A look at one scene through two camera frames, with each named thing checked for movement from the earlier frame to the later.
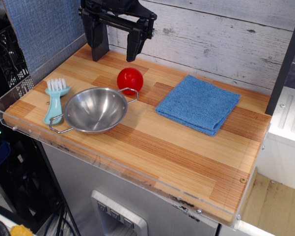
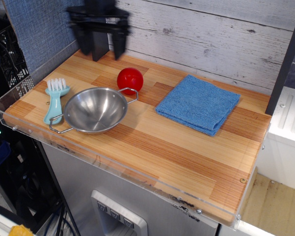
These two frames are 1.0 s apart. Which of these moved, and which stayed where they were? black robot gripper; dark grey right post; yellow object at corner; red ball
Moved: black robot gripper
Stayed: dark grey right post; red ball; yellow object at corner
